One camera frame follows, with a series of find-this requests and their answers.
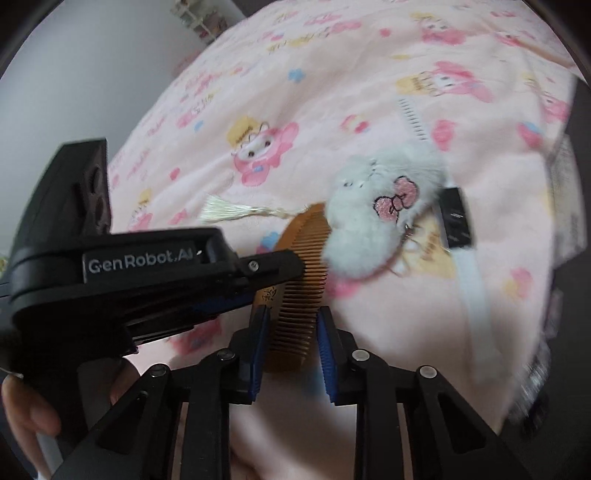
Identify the white fluffy plush toy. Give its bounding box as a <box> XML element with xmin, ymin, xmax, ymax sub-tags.
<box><xmin>322</xmin><ymin>142</ymin><xmax>446</xmax><ymax>280</ymax></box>

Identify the wooden comb with tassel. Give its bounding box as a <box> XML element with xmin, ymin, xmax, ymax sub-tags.
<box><xmin>198</xmin><ymin>193</ymin><xmax>335</xmax><ymax>375</ymax></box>

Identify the person's left hand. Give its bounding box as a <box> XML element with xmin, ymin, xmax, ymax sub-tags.
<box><xmin>0</xmin><ymin>357</ymin><xmax>144</xmax><ymax>439</ymax></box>

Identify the pink cartoon print blanket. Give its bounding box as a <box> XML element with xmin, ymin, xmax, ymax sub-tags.
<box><xmin>105</xmin><ymin>0</ymin><xmax>583</xmax><ymax>480</ymax></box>

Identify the white shelf with toys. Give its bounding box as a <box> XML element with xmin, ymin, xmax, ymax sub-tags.
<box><xmin>170</xmin><ymin>0</ymin><xmax>245</xmax><ymax>45</ymax></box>

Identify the dark grey cardboard box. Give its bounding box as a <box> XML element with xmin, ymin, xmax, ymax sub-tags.
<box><xmin>503</xmin><ymin>78</ymin><xmax>591</xmax><ymax>480</ymax></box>

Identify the white smartwatch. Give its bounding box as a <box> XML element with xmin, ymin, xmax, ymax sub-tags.
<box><xmin>394</xmin><ymin>96</ymin><xmax>504</xmax><ymax>383</ymax></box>

